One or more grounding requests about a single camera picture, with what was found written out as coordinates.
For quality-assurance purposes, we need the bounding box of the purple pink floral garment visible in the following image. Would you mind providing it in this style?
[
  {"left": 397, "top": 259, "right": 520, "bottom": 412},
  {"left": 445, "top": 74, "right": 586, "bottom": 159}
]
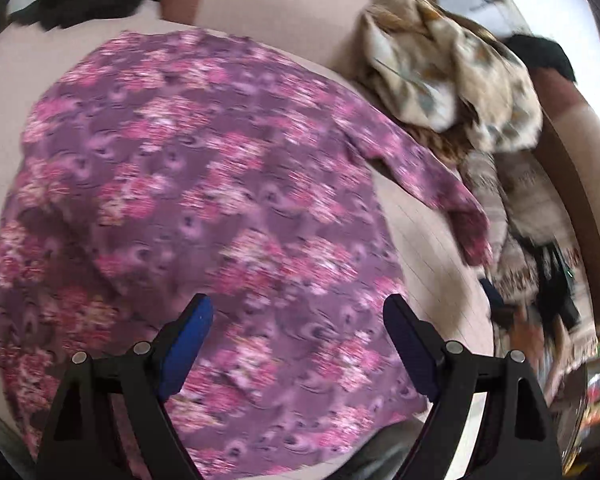
[{"left": 0, "top": 28, "right": 494, "bottom": 479}]

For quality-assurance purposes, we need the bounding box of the brown striped quilt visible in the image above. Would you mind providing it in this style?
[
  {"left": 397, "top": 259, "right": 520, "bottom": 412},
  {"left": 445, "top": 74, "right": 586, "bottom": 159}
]
[{"left": 459, "top": 148, "right": 589, "bottom": 331}]

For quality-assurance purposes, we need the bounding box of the black garment on armrest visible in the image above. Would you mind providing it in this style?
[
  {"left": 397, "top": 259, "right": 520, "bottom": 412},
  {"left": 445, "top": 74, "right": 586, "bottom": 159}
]
[{"left": 503, "top": 34, "right": 577, "bottom": 82}]

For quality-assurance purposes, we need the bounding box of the cream floral blanket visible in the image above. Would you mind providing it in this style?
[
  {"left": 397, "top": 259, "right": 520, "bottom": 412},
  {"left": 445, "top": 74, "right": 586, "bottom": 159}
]
[{"left": 358, "top": 0, "right": 543, "bottom": 153}]

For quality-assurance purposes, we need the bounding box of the pink bolster with red end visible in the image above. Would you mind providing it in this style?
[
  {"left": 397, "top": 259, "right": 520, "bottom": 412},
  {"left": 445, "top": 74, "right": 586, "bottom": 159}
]
[{"left": 160, "top": 0, "right": 372, "bottom": 79}]

